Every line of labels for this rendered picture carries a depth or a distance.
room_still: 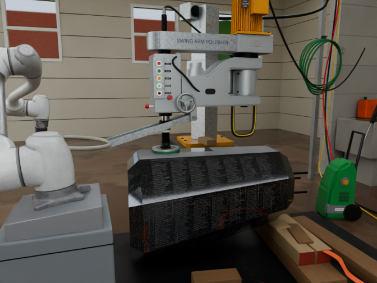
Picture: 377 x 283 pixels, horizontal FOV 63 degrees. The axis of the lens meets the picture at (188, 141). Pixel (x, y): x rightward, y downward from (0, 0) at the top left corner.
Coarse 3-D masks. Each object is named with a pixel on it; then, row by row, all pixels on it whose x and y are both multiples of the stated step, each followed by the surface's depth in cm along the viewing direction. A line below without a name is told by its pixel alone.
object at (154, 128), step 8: (176, 120) 231; (184, 120) 233; (144, 128) 237; (152, 128) 227; (160, 128) 229; (168, 128) 231; (120, 136) 232; (128, 136) 223; (136, 136) 225; (112, 144) 221
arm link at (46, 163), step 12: (48, 132) 121; (36, 144) 113; (48, 144) 114; (60, 144) 117; (24, 156) 112; (36, 156) 113; (48, 156) 114; (60, 156) 116; (24, 168) 111; (36, 168) 113; (48, 168) 114; (60, 168) 117; (72, 168) 122; (24, 180) 113; (36, 180) 114; (48, 180) 115; (60, 180) 117; (72, 180) 122
